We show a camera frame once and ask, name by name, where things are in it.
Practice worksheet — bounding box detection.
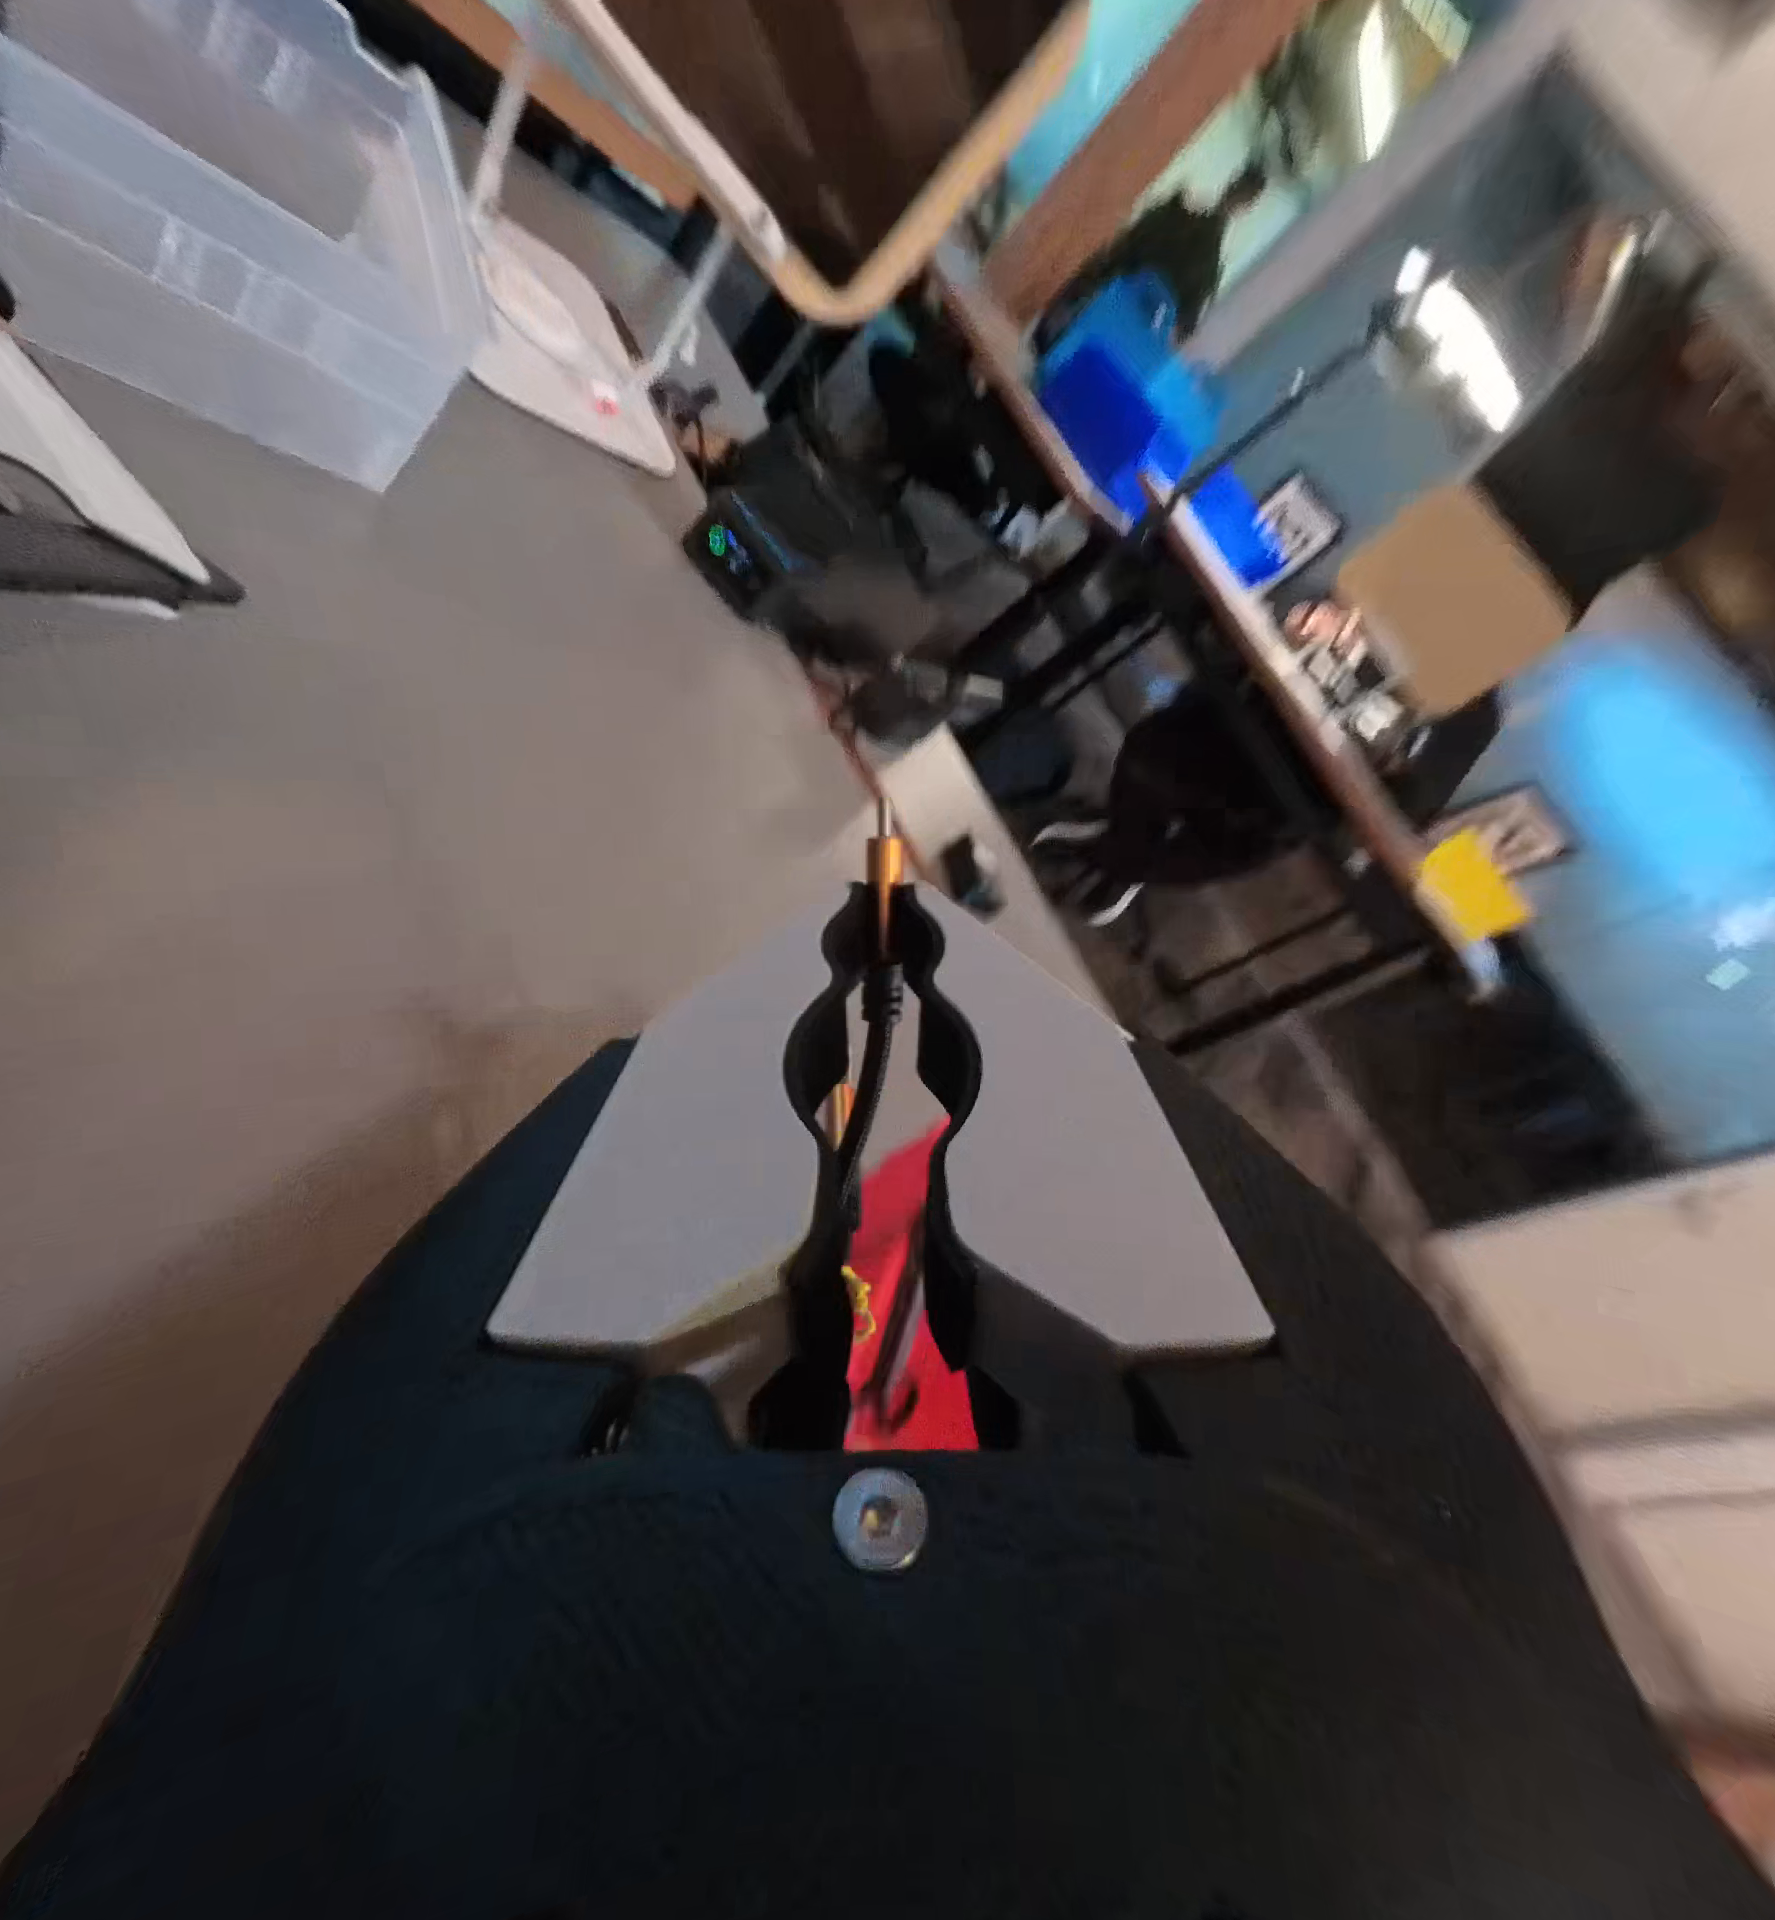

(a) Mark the beige rounded panel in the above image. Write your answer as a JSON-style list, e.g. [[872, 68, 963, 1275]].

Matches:
[[1338, 483, 1580, 720]]

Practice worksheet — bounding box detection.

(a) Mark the yellow plastic bin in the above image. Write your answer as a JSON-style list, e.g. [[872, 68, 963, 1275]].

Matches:
[[1415, 828, 1535, 947]]

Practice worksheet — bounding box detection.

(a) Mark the black light stand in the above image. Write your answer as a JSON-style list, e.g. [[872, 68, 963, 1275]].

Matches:
[[1142, 301, 1408, 542]]

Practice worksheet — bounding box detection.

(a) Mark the black orange-plug usb-c cable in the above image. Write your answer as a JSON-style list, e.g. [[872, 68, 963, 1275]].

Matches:
[[820, 798, 918, 1189]]

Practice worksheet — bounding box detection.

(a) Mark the wooden post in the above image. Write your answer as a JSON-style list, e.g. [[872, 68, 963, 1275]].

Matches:
[[977, 0, 1324, 324]]

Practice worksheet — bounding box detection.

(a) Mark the wood-edged desk with black legs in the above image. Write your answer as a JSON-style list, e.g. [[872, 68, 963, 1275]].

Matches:
[[932, 255, 1503, 1051]]

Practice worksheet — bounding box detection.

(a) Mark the clear plastic storage bin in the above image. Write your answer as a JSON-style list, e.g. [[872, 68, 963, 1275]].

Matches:
[[0, 0, 491, 495]]

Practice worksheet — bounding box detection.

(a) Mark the red plastic bin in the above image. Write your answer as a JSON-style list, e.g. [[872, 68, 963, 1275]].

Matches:
[[842, 1117, 981, 1455]]

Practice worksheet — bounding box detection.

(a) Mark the glass partition window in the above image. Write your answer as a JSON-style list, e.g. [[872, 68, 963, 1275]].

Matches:
[[1187, 45, 1775, 1171]]

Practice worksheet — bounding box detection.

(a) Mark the framed printed tag sign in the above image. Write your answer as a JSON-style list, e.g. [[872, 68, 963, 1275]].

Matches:
[[1253, 473, 1344, 578], [1433, 784, 1574, 876]]

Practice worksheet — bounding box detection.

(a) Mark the black square panel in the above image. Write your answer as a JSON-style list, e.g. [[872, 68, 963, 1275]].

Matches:
[[1473, 360, 1730, 617]]

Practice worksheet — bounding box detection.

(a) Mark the black power station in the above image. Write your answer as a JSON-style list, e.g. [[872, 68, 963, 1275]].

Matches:
[[681, 420, 934, 632]]

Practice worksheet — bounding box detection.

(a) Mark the white mirror stand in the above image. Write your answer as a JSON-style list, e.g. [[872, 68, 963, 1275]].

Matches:
[[458, 0, 791, 479]]

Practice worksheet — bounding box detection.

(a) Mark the stack of blue bins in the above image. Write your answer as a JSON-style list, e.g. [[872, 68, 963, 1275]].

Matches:
[[1036, 277, 1296, 592]]

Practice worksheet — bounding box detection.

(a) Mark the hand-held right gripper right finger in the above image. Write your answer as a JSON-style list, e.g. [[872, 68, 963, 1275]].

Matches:
[[900, 885, 1276, 1445]]

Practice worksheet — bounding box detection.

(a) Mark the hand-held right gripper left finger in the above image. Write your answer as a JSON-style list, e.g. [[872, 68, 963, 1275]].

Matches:
[[484, 885, 866, 1450]]

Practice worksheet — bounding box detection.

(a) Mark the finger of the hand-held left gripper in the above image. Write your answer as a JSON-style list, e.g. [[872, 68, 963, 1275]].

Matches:
[[0, 203, 247, 610]]

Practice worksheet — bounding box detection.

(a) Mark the wood-framed mirror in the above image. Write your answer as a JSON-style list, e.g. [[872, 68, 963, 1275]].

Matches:
[[421, 0, 1098, 330]]

